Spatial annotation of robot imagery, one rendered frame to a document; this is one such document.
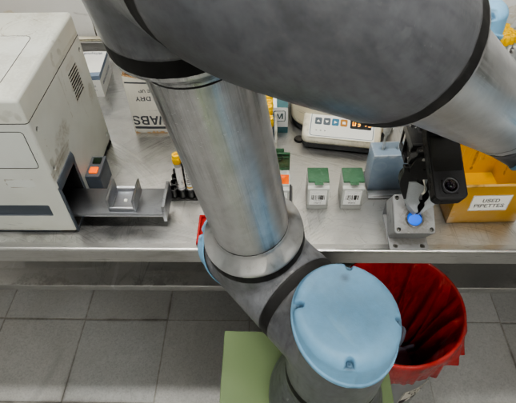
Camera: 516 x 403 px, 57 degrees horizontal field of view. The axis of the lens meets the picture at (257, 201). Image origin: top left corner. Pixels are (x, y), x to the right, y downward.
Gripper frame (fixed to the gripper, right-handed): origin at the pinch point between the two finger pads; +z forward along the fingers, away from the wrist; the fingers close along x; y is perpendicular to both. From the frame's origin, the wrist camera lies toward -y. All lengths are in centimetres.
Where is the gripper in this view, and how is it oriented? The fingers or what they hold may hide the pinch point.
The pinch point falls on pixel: (417, 212)
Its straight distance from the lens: 85.8
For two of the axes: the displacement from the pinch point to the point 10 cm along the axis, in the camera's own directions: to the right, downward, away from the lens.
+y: 0.2, -7.3, 6.8
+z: 0.2, 6.8, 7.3
